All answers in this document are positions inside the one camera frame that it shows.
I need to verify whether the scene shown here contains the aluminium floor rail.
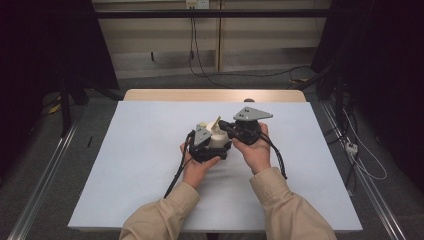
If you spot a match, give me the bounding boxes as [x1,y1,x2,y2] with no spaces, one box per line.
[321,101,408,240]
[6,123,79,240]

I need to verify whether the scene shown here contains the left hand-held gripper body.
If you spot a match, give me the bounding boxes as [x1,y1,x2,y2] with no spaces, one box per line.
[187,122,233,164]

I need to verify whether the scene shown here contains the black hanging cable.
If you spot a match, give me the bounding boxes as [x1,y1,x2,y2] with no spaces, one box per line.
[187,16,232,90]

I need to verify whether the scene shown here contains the black metal stand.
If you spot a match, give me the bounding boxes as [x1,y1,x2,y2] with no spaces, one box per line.
[58,74,124,138]

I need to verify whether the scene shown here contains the white cable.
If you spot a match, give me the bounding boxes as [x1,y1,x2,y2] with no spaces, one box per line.
[342,107,389,182]

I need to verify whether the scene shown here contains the person's left hand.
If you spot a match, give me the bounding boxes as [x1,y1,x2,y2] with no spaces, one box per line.
[179,141,222,191]

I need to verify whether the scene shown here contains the person's right hand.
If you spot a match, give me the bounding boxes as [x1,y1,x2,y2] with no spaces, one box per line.
[231,122,272,176]

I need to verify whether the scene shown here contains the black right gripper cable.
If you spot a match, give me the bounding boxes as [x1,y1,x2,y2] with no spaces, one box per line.
[259,130,289,181]

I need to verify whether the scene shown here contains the black cable bundle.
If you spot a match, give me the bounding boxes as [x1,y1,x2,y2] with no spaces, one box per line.
[315,71,361,189]

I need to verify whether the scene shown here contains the white wall socket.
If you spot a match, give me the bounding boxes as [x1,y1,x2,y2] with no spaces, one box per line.
[185,0,211,10]

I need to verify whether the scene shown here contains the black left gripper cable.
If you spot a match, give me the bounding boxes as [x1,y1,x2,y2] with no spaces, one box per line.
[163,130,197,200]

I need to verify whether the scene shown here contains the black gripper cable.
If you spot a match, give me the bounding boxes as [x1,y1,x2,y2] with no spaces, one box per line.
[163,130,197,200]
[259,130,289,181]

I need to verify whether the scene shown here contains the black floor cable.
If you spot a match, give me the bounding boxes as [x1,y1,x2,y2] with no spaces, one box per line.
[199,65,314,81]

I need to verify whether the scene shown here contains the black horizontal bar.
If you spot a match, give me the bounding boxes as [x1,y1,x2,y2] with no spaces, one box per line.
[94,8,332,19]

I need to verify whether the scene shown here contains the glass cup with cream lid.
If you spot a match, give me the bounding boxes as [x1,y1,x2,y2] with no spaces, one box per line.
[199,115,233,150]

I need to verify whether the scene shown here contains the black curtain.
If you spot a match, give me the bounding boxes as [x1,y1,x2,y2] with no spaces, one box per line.
[311,0,424,193]
[0,0,120,174]

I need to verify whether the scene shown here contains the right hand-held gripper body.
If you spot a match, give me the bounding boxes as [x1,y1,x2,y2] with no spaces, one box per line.
[229,106,274,146]

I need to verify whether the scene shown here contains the white table cover sheet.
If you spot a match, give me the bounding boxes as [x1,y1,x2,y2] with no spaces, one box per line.
[67,100,364,233]

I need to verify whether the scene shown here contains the wooden table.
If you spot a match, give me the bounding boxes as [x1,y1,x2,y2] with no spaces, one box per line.
[123,88,307,103]

